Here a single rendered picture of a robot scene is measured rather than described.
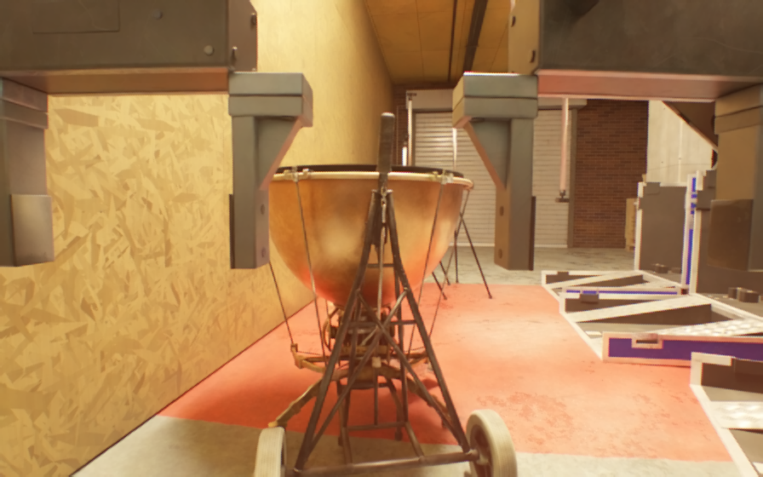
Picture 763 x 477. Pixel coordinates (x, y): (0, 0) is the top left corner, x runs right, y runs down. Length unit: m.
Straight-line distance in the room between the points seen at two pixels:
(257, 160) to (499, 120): 0.13
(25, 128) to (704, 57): 0.37
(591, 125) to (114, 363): 8.13
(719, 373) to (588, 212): 6.53
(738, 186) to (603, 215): 8.12
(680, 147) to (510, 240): 4.98
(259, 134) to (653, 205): 3.95
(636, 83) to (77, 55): 0.29
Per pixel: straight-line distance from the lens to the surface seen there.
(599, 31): 0.23
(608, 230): 8.45
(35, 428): 1.25
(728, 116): 0.30
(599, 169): 8.40
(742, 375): 2.00
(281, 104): 0.21
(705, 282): 3.14
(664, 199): 4.11
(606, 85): 0.25
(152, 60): 0.23
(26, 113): 0.30
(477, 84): 0.21
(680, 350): 2.17
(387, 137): 0.85
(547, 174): 7.97
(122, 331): 1.36
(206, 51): 0.22
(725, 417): 1.74
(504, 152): 0.22
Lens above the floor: 0.69
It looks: 4 degrees down
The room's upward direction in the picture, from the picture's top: straight up
